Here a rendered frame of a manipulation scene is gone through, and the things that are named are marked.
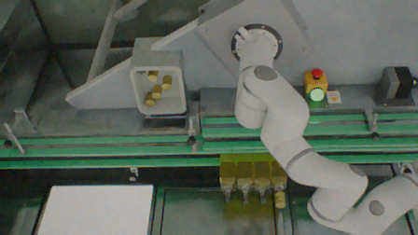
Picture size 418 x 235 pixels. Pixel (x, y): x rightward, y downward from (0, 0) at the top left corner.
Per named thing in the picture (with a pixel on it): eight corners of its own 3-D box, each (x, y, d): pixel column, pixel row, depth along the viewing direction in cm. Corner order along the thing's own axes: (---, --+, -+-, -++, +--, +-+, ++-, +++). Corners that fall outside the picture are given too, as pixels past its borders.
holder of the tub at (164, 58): (146, 106, 168) (144, 121, 163) (132, 51, 148) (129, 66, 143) (189, 105, 167) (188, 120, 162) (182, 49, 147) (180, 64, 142)
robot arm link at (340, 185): (274, 182, 104) (313, 231, 96) (301, 144, 95) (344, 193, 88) (313, 171, 112) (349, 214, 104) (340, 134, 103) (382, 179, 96)
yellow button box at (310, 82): (302, 85, 157) (305, 99, 152) (304, 69, 152) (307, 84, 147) (322, 84, 157) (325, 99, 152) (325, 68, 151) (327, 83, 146)
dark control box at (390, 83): (379, 82, 156) (384, 99, 150) (384, 66, 150) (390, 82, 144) (402, 82, 155) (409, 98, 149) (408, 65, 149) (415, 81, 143)
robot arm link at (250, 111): (234, 89, 124) (230, 131, 113) (243, 54, 114) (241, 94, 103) (267, 96, 124) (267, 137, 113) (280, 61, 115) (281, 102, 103)
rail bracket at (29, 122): (31, 119, 171) (12, 165, 156) (14, 89, 158) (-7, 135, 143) (42, 118, 170) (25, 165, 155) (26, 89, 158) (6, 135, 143)
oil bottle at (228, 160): (220, 145, 164) (220, 193, 150) (220, 135, 160) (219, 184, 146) (235, 145, 164) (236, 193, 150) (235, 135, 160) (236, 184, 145)
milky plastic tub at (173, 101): (143, 98, 164) (140, 115, 158) (132, 51, 148) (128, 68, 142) (188, 97, 163) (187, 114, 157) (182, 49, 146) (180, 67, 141)
